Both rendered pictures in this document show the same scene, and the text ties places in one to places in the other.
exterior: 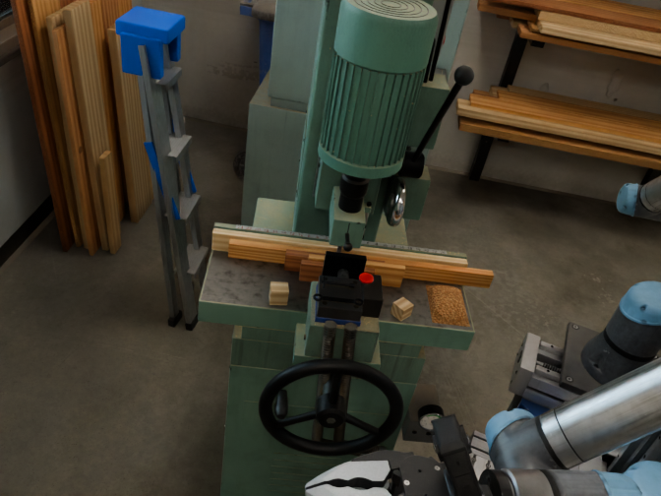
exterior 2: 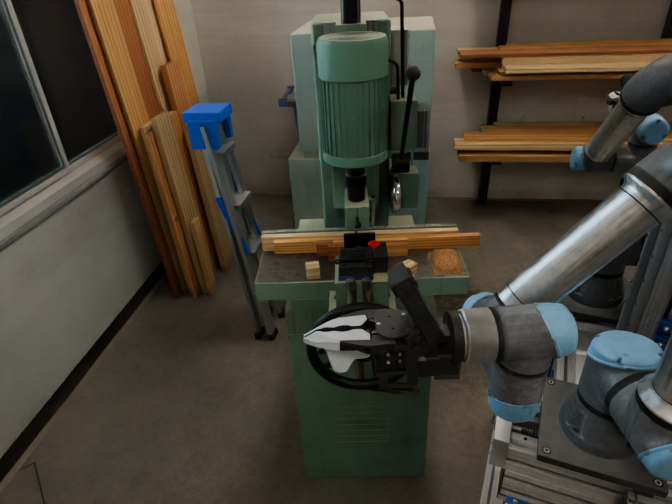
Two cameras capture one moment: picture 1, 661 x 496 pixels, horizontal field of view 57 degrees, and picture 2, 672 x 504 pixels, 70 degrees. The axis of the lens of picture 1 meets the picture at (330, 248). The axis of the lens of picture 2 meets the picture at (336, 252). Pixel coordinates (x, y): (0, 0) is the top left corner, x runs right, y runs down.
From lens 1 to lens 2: 0.24 m
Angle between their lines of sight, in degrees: 9
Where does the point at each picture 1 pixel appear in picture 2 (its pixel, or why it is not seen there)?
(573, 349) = not seen: hidden behind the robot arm
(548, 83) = (525, 115)
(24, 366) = (152, 381)
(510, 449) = not seen: hidden behind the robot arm
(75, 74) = (165, 164)
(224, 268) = (272, 261)
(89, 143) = (181, 213)
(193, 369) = (277, 367)
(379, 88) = (353, 95)
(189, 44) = (250, 140)
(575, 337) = not seen: hidden behind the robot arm
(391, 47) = (355, 62)
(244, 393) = (303, 357)
